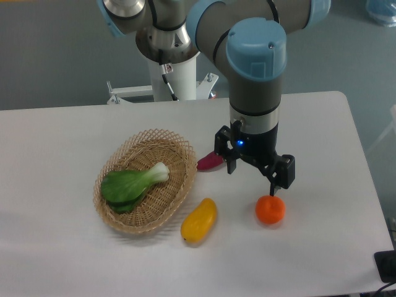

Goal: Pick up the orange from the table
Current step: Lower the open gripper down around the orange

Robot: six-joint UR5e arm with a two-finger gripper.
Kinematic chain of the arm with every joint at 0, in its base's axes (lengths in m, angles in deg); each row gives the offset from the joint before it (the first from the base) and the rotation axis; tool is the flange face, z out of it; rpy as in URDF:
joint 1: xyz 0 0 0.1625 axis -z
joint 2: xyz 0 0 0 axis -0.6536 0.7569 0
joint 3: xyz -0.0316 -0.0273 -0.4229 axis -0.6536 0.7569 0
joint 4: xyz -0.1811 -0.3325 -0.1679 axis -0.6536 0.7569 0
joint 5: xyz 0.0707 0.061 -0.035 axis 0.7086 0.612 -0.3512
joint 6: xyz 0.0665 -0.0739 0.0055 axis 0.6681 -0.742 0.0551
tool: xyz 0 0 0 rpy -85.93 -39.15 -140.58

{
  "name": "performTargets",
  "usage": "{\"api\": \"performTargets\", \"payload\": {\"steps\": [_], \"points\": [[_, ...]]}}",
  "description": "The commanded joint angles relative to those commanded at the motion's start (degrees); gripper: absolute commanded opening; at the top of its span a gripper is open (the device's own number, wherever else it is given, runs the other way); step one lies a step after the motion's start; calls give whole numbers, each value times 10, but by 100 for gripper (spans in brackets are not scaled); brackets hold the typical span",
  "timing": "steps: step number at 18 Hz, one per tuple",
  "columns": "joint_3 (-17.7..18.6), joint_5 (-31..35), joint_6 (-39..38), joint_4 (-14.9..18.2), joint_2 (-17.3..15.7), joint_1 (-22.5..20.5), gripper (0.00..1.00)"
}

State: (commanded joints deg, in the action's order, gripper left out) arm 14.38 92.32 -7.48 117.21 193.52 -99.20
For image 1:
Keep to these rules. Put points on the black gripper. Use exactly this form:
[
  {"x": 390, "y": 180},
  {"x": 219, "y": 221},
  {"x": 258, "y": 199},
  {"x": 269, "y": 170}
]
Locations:
[{"x": 258, "y": 150}]

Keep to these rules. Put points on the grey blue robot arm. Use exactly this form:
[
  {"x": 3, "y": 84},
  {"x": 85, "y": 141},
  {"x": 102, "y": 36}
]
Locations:
[{"x": 245, "y": 41}]

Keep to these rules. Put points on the orange fruit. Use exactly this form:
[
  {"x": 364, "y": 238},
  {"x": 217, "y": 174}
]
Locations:
[{"x": 270, "y": 209}]

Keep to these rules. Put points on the yellow mango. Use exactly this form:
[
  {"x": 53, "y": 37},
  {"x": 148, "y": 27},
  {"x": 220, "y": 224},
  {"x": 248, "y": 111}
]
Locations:
[{"x": 199, "y": 222}]

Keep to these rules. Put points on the woven wicker basket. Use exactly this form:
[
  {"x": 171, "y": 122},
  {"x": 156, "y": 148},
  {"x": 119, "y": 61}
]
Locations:
[{"x": 141, "y": 152}]

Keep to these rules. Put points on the green bok choy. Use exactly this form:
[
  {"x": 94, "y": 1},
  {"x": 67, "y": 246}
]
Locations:
[{"x": 124, "y": 189}]

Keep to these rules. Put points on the black device at table edge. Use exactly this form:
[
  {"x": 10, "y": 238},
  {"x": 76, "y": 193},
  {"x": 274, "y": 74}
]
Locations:
[{"x": 385, "y": 263}]

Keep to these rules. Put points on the blue object top right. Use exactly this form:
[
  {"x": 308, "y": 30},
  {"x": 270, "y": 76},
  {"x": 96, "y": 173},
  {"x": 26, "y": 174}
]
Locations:
[{"x": 382, "y": 11}]

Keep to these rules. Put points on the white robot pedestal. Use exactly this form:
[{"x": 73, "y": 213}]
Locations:
[{"x": 169, "y": 82}]

